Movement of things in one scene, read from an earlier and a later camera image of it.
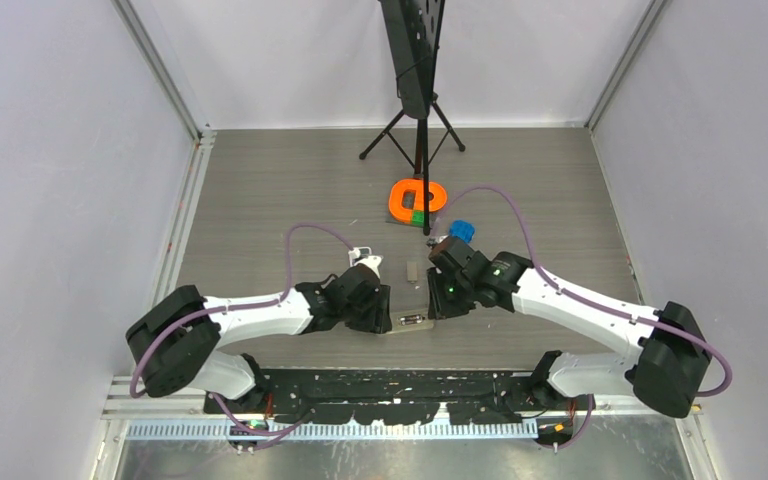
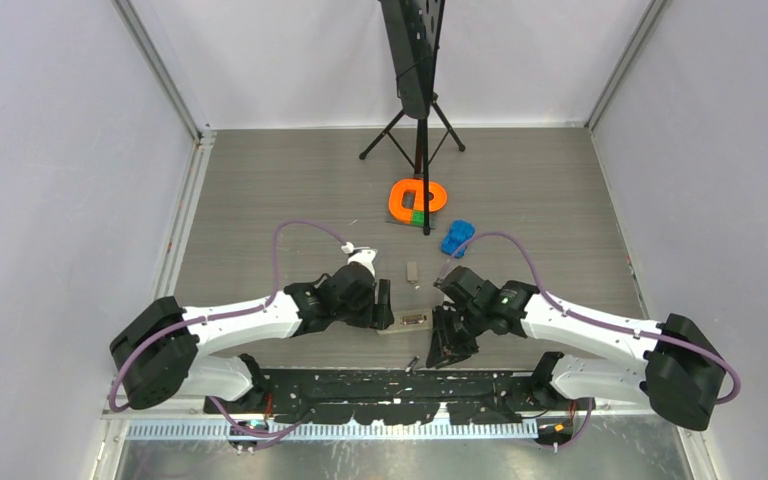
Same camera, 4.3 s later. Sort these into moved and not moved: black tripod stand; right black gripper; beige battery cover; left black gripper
Moved: right black gripper
Not moved: beige battery cover; black tripod stand; left black gripper
